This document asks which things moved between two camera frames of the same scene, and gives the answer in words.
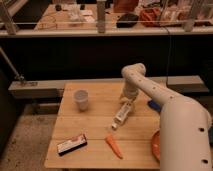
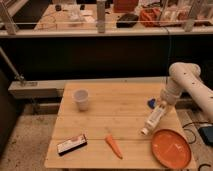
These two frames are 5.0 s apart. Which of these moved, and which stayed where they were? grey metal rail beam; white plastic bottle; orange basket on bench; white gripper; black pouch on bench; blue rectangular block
Moved: white gripper; white plastic bottle
Stayed: grey metal rail beam; blue rectangular block; orange basket on bench; black pouch on bench
